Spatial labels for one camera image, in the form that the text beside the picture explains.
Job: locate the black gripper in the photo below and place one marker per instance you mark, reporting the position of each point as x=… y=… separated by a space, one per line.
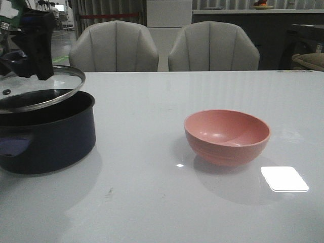
x=34 y=38

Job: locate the glass lid with blue knob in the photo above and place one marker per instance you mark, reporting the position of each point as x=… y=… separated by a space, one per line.
x=22 y=90

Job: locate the dark blue cooking pot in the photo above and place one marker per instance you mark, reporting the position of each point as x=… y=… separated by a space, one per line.
x=50 y=138

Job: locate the pink plastic bowl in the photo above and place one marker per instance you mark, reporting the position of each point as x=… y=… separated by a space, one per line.
x=226 y=137

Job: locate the red barrier belt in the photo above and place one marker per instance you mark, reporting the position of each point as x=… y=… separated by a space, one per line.
x=110 y=16

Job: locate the grey curtain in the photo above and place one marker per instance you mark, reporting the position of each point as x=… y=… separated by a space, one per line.
x=104 y=7

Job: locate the left grey upholstered chair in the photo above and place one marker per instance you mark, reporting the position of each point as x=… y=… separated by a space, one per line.
x=115 y=46

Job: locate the grey upholstered chair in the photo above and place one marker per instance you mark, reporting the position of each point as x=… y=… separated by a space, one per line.
x=213 y=46
x=115 y=46

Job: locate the white cabinet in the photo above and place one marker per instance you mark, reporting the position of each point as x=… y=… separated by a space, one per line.
x=164 y=19

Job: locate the right grey upholstered chair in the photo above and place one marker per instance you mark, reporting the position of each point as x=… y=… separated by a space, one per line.
x=213 y=46

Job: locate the fruit bowl on counter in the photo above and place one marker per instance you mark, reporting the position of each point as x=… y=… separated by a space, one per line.
x=262 y=5

